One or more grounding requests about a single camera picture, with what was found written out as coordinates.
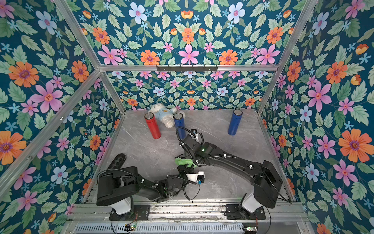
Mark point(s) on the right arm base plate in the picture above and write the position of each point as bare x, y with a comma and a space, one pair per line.
234, 212

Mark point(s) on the white teddy bear plush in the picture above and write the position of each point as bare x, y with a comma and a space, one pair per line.
165, 115

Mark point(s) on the blue thermos right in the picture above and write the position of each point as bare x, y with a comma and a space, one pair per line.
235, 121

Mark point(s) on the red thermos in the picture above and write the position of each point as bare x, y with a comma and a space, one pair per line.
152, 125

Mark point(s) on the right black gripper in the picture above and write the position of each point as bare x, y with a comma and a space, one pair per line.
190, 141

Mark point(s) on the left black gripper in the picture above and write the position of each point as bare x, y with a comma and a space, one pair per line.
184, 170

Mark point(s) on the black checkered oval pad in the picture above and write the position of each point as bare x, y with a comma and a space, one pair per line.
118, 162

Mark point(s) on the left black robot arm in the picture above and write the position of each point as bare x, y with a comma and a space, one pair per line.
116, 187

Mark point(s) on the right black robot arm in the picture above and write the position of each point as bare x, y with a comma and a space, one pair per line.
264, 177

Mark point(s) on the green microfiber cloth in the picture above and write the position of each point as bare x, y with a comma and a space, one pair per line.
185, 162

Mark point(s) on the dark blue thermos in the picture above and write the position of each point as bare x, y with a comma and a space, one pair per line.
179, 125

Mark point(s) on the black wall hook rail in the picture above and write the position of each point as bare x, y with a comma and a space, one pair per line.
187, 68

